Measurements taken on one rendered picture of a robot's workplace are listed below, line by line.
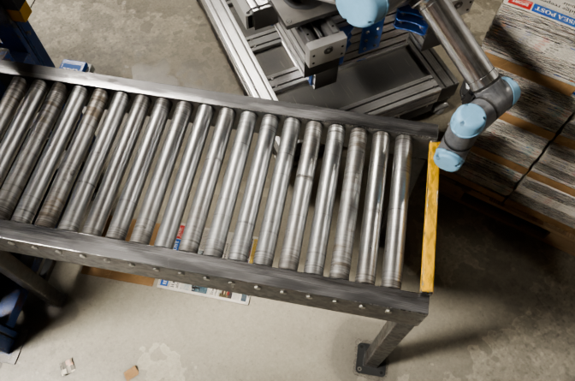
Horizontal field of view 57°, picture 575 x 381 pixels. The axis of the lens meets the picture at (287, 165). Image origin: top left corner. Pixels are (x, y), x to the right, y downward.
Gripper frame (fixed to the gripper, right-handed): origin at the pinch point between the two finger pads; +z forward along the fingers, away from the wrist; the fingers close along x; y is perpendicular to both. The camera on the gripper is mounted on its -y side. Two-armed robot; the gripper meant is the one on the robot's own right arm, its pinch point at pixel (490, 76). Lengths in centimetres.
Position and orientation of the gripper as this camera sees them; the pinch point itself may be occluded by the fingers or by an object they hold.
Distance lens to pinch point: 167.1
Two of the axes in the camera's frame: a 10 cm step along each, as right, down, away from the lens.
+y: 0.0, -4.9, -8.7
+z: 5.1, -7.5, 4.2
